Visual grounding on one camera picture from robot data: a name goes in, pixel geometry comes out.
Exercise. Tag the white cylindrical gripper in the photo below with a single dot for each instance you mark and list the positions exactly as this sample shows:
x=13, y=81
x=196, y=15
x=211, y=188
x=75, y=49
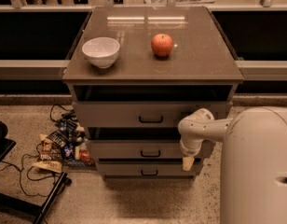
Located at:
x=188, y=152

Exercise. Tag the grey drawer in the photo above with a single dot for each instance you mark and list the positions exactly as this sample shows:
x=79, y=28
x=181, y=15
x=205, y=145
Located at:
x=133, y=149
x=146, y=169
x=142, y=114

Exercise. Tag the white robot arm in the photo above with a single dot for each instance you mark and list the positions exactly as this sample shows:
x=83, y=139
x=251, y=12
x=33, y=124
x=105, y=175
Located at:
x=253, y=186

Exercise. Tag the grey drawer cabinet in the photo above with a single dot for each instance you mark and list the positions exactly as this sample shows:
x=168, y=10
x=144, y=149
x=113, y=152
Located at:
x=200, y=68

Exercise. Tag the grey bottom drawer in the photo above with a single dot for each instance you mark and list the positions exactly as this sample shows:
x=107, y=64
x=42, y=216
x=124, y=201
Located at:
x=146, y=169

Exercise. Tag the grey top drawer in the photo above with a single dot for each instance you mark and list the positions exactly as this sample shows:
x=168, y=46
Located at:
x=142, y=114

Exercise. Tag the red snack packet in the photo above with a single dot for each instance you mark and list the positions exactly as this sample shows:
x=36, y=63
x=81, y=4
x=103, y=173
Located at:
x=84, y=156

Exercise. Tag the red apple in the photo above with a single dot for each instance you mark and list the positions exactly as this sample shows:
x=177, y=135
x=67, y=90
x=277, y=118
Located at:
x=161, y=45

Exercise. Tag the dark blue snack bag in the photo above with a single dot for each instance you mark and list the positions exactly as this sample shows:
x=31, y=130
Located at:
x=63, y=135

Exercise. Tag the tan chip bag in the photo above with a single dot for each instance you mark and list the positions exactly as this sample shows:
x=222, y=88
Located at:
x=50, y=157

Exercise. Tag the white ceramic bowl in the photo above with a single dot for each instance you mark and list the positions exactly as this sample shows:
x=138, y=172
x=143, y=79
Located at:
x=101, y=52

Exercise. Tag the grey horizontal rail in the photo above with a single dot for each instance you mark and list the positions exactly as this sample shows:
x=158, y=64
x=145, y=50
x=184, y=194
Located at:
x=32, y=69

